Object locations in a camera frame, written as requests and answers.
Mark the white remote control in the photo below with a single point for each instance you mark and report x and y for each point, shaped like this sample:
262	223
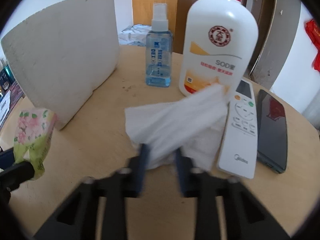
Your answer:
243	120

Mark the black phone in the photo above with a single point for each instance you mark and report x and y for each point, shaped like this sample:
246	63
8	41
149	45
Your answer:
272	130

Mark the red wall decoration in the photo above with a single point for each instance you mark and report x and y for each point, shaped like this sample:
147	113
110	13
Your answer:
313	40

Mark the white tissue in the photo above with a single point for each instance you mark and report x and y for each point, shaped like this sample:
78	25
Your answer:
175	120

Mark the wooden wardrobe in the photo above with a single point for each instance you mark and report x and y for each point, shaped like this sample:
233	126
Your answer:
142	2

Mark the white paper sheet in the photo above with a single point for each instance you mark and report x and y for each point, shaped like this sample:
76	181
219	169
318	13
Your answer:
4	107

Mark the white lotion bottle red cap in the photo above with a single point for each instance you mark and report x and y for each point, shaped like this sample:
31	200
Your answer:
220	45

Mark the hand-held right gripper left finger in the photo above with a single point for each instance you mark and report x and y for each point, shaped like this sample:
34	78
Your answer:
143	165

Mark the white foam box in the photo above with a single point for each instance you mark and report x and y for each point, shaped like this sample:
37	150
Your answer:
60	55

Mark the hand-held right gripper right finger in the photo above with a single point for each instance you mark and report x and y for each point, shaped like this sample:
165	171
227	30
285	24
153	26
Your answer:
180	172

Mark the floral tissue packet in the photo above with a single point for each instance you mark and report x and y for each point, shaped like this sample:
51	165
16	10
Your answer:
32	135

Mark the wooden side door frame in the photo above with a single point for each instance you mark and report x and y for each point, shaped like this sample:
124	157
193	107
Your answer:
268	30

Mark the printed blanket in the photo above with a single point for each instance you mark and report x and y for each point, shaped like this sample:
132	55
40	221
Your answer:
15	92

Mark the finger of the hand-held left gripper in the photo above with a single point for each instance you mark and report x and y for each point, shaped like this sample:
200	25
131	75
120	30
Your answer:
7	156
17	173

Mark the clear blue spray bottle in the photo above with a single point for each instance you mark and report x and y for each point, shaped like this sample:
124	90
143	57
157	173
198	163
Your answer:
158	55

